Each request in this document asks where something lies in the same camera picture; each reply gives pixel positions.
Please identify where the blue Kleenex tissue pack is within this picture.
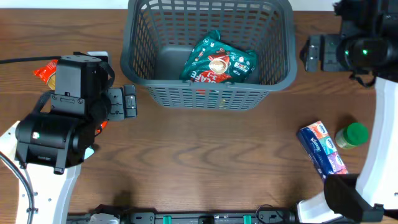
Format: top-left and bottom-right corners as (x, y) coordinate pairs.
(297, 121), (348, 181)

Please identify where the green Nescafe coffee bag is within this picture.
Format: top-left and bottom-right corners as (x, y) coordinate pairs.
(180, 30), (257, 83)

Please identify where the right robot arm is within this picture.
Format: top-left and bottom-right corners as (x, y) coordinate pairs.
(295, 0), (397, 223)

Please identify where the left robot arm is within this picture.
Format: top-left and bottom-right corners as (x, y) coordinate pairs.
(1, 52), (137, 223)

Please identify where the teal small tissue packet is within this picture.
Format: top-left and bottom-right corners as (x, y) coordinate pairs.
(84, 146), (95, 160)

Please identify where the grey plastic basket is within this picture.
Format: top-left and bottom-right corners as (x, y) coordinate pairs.
(121, 0), (297, 110)

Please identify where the red spaghetti packet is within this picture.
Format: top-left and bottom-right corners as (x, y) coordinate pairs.
(33, 60), (58, 90)

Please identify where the green lid spice jar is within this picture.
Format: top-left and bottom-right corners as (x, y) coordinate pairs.
(335, 123), (369, 149)

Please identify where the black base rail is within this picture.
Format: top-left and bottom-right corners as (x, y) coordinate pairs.
(66, 204), (299, 224)

